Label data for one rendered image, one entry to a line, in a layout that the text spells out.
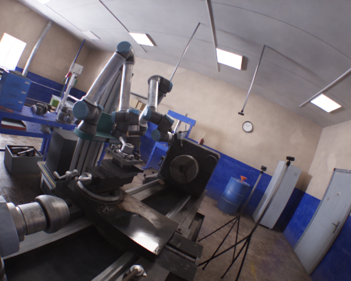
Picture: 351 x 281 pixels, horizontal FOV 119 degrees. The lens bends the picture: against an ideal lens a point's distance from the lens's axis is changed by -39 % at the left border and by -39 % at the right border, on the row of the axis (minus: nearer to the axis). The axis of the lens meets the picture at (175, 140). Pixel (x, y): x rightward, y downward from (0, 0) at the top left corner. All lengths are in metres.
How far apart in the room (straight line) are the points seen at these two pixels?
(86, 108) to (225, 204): 3.88
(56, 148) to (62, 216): 1.67
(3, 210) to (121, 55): 1.29
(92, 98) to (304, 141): 5.35
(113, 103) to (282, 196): 4.46
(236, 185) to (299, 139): 2.47
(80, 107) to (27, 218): 1.12
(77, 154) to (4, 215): 1.59
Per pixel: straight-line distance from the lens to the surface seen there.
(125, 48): 1.41
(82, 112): 1.37
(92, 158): 2.05
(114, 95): 1.95
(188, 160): 1.49
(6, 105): 2.30
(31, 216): 0.38
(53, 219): 0.39
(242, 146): 4.99
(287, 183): 4.85
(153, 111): 1.21
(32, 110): 2.45
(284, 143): 5.30
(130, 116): 1.26
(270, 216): 4.96
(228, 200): 4.40
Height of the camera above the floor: 1.37
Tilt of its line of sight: 3 degrees down
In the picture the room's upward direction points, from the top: 24 degrees clockwise
